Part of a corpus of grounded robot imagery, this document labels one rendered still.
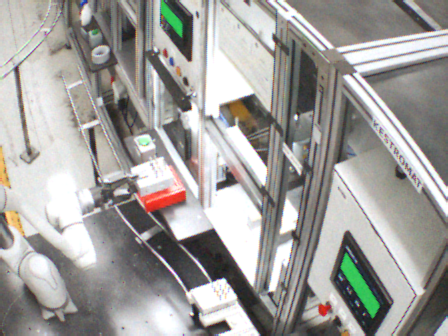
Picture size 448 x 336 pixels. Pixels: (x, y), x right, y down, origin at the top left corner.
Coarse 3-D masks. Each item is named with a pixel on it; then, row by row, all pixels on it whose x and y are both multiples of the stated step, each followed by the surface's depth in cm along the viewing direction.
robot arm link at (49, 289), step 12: (24, 264) 231; (36, 264) 227; (48, 264) 229; (24, 276) 230; (36, 276) 225; (48, 276) 227; (60, 276) 236; (36, 288) 227; (48, 288) 228; (60, 288) 234; (48, 300) 232; (60, 300) 236
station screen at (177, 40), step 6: (162, 0) 214; (168, 6) 210; (174, 12) 207; (162, 18) 220; (180, 18) 203; (162, 24) 222; (168, 24) 216; (168, 30) 218; (174, 30) 212; (168, 36) 220; (174, 36) 214; (180, 36) 209; (174, 42) 216; (180, 42) 211; (180, 48) 212
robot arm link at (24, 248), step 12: (0, 216) 218; (0, 228) 219; (12, 228) 235; (0, 240) 223; (12, 240) 230; (24, 240) 238; (0, 252) 230; (12, 252) 230; (24, 252) 235; (36, 252) 241; (12, 264) 233
